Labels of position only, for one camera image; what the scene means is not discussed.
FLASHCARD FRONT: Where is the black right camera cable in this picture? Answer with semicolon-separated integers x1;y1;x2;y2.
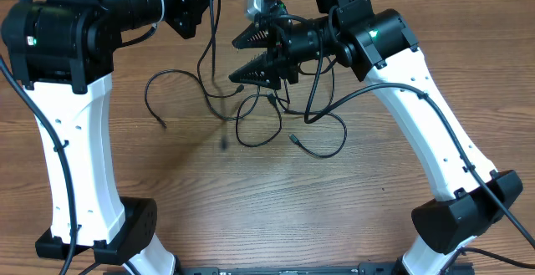
267;13;535;270

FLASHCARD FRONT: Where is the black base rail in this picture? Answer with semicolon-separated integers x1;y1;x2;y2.
182;262;395;275

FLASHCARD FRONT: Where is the black cable bundle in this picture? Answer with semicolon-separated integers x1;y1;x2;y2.
144;0;285;151

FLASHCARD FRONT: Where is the black camera cable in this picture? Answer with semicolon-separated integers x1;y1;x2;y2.
267;13;535;270
0;55;101;275

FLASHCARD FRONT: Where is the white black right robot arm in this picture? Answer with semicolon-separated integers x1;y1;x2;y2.
230;0;523;274

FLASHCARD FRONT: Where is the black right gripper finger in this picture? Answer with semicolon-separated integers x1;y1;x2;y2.
232;23;276;49
229;52;283;90

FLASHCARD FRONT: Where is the black left camera cable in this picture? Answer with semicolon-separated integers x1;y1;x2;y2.
0;55;101;275

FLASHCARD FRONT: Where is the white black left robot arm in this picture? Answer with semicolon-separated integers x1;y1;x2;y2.
1;0;214;274

